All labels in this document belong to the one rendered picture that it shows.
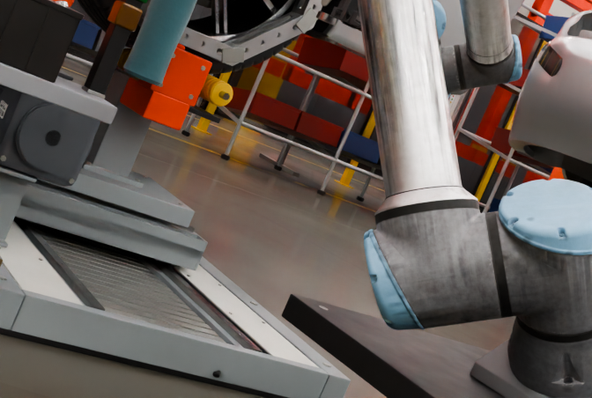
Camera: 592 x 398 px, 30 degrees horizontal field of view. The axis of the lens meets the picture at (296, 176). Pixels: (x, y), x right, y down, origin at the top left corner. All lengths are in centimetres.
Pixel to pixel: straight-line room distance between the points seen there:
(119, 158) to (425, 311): 128
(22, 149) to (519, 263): 104
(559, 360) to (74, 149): 105
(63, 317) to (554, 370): 87
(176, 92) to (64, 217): 37
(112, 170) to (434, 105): 124
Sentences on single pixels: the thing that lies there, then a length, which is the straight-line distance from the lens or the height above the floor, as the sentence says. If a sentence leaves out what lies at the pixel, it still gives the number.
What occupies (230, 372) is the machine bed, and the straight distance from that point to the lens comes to 219.
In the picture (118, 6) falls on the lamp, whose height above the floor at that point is 60.
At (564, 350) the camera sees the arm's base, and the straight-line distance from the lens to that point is 160.
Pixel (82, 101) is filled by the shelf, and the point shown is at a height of 44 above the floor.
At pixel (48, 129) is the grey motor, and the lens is 216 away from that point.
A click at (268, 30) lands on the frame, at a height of 69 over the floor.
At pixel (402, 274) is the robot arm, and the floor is 42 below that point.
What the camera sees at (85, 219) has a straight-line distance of 254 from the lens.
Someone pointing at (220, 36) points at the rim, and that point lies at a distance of 263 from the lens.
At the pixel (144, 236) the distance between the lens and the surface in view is 260.
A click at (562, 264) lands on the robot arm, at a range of 151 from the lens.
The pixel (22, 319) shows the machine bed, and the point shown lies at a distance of 199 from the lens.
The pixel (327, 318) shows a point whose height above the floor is 30.
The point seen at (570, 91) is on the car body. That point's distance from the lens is 490.
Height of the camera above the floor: 59
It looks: 4 degrees down
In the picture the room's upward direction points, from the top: 23 degrees clockwise
